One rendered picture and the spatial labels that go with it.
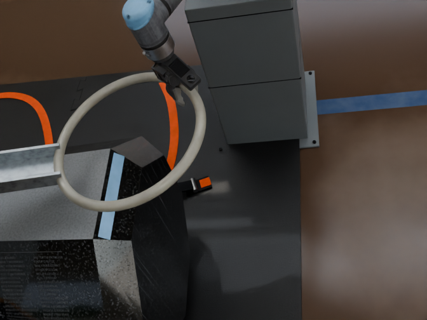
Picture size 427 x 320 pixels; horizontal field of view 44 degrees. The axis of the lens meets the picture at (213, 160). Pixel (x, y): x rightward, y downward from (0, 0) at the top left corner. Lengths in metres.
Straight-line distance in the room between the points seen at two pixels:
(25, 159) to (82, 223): 0.27
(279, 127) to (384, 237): 0.69
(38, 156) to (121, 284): 0.46
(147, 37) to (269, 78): 0.93
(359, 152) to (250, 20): 0.86
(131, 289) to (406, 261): 1.14
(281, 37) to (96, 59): 1.56
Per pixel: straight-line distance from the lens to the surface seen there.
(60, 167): 1.64
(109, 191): 1.68
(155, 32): 1.47
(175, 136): 2.76
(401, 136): 2.63
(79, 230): 1.63
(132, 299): 1.69
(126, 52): 3.36
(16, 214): 1.77
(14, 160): 1.73
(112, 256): 1.63
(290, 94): 2.37
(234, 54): 2.20
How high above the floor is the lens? 2.08
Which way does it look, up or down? 52 degrees down
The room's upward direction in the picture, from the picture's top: 20 degrees counter-clockwise
